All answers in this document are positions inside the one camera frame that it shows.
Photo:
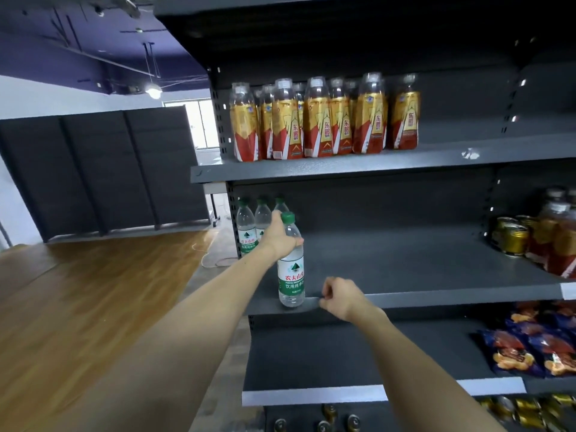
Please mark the person's left hand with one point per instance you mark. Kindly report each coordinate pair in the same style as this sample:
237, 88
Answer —
279, 240

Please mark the person's right hand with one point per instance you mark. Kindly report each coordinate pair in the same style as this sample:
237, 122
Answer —
346, 301

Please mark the water bottle green cap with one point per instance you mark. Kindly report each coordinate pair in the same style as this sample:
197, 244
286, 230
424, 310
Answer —
291, 276
262, 218
245, 229
281, 206

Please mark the dark grey metal shelf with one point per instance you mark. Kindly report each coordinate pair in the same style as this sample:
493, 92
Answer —
405, 256

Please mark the person's left forearm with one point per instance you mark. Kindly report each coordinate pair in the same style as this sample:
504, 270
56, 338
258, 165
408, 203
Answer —
180, 346

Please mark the person's right forearm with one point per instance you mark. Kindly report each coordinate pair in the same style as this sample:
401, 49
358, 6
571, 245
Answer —
427, 377

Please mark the group of small gold cans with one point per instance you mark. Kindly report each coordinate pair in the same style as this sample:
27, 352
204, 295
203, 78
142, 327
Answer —
328, 411

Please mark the row of gold red drink bottles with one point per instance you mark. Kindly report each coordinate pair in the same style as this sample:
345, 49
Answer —
315, 125

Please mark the pile of shiny yellow cans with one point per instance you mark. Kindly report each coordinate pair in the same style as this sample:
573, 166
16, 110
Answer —
513, 236

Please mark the pile of blue orange snack packets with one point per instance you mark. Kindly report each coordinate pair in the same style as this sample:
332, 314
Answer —
526, 346

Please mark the dark grey partition panels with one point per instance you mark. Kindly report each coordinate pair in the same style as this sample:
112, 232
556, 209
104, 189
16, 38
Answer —
103, 175

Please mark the hanging ceiling lamp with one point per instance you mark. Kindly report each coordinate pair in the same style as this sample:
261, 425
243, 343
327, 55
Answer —
153, 90

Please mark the group of red gold bottles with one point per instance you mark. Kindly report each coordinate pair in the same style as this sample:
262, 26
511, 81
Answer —
558, 238

